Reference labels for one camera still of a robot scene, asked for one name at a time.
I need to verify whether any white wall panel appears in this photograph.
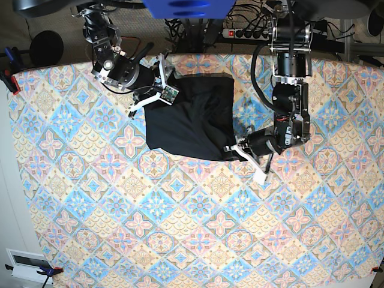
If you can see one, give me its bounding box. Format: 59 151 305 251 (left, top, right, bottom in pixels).
6 248 49 284

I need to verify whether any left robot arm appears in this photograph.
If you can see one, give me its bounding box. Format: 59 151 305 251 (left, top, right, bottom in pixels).
245 1 313 157

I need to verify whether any patterned tablecloth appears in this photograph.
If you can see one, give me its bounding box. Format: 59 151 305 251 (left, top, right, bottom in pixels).
7 60 383 287

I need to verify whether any blue orange clamp bottom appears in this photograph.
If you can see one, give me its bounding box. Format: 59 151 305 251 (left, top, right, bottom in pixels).
5 264 64 287

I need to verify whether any blue mount plate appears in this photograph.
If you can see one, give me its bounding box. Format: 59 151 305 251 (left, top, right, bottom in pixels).
142 0 236 19

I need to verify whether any white camera bracket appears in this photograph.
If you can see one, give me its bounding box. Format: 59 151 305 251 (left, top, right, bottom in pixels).
127 53 179 119
223 125 272 185

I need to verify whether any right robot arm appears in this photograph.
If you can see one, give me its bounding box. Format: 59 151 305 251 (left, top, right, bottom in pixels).
73 1 156 93

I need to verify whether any white power strip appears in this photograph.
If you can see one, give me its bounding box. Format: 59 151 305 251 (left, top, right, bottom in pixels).
221 28 269 41

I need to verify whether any blue orange clamp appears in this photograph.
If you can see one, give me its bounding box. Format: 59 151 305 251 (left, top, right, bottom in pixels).
5 264 64 287
1 47 21 95

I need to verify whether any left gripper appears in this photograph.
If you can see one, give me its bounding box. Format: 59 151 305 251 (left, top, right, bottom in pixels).
246 128 278 157

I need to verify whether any black t-shirt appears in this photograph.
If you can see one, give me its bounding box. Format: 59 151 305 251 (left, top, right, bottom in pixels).
144 73 244 161

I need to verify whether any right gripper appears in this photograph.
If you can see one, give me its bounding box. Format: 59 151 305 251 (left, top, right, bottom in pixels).
131 65 156 89

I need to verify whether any black round stool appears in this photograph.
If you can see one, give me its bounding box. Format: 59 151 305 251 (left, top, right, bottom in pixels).
29 31 64 67

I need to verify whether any blue orange clamp left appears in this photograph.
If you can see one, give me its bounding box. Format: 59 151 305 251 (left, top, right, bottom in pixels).
1 47 21 95

